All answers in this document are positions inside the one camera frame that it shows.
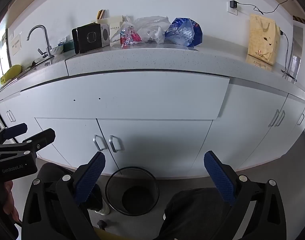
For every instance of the steel sink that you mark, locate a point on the steel sink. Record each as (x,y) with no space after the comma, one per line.
(46,61)

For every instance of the person's right leg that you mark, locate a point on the person's right leg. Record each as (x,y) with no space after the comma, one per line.
(192,212)

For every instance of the blue plastic bag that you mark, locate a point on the blue plastic bag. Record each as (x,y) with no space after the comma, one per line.
(183,31)

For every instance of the bundle of chopsticks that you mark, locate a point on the bundle of chopsticks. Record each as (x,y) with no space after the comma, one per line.
(101,13)

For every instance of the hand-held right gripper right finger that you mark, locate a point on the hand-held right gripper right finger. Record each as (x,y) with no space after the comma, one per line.
(218,177)

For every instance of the white kitchen cabinet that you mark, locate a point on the white kitchen cabinet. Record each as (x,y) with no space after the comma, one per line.
(155,100)

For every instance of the yellow paper bag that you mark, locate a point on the yellow paper bag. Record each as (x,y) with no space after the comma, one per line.
(262,42)

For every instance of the black cardboard box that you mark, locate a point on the black cardboard box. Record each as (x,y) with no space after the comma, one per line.
(90,38)

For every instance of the black plug-in charger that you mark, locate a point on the black plug-in charger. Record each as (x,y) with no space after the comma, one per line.
(234,4)

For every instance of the red and white plastic packaging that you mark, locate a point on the red and white plastic packaging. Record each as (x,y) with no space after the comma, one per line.
(128,37)

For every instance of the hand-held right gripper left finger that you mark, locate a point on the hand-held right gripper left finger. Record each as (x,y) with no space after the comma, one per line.
(91,177)

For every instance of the white wall socket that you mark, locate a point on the white wall socket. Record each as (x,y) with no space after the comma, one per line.
(233,11)

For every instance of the clear plastic bag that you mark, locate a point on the clear plastic bag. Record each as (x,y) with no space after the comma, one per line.
(151,27)

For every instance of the person's left hand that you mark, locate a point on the person's left hand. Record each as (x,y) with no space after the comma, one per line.
(10,192)

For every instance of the white wall notice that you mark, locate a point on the white wall notice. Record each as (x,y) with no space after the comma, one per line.
(16,43)

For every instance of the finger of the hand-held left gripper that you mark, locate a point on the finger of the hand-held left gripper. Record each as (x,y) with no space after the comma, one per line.
(17,130)
(42,136)

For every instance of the steel faucet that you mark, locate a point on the steel faucet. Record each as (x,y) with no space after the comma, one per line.
(45,33)

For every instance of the green rectangular container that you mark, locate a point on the green rectangular container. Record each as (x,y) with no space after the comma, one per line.
(68,45)

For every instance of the small white box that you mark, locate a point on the small white box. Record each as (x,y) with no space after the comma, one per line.
(115,31)

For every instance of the blue and white packet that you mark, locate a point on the blue and white packet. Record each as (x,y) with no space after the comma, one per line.
(61,40)

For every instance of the person's white shoe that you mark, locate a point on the person's white shoe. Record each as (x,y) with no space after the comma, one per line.
(103,208)

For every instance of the beige slotted utensil holder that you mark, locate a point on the beige slotted utensil holder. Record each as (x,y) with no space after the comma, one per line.
(112,20)

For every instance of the patterned bowl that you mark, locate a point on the patterned bowl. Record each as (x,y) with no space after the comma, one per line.
(55,50)

